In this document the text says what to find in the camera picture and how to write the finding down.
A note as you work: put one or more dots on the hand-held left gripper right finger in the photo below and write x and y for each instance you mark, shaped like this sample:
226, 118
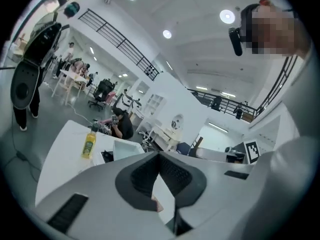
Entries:
212, 199

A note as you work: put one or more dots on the white rectangular box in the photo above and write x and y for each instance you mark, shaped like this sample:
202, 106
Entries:
127, 150

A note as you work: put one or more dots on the white vanity desk round mirror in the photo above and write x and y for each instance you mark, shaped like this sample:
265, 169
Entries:
170, 131

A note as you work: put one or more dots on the person's white shirt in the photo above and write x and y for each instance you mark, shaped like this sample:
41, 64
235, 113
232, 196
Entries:
295, 124

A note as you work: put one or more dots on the pink chair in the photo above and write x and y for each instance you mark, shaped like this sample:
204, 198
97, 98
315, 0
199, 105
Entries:
110, 99

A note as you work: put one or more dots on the blue chair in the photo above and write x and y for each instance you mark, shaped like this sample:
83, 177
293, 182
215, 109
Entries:
183, 149

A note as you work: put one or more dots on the white table wooden legs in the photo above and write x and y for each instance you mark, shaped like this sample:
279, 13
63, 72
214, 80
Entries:
71, 80

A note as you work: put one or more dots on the black white machine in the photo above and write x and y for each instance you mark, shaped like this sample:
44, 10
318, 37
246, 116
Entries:
32, 66

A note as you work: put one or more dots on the black office chair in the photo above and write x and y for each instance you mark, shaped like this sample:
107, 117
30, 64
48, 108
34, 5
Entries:
101, 92

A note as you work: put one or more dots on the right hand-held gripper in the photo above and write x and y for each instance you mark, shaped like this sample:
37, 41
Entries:
253, 151

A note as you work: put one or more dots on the person's head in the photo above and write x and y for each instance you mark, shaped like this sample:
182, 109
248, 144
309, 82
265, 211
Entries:
272, 29

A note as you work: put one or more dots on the yellow oil bottle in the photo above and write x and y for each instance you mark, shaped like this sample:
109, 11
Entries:
88, 145

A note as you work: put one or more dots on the white cubby shelf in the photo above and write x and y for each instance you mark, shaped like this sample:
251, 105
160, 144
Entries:
155, 105

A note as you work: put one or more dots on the black stove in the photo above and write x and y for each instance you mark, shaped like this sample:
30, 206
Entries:
107, 156

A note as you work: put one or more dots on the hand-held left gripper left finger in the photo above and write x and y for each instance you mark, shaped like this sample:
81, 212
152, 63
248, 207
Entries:
100, 199

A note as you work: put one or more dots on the teal black round device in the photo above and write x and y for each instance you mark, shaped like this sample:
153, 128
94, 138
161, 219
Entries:
72, 9

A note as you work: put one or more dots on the black head-worn camera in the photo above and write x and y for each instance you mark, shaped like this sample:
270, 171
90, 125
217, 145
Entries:
236, 42

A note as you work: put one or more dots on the black metal railing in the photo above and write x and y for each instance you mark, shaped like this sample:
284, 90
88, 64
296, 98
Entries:
225, 104
120, 40

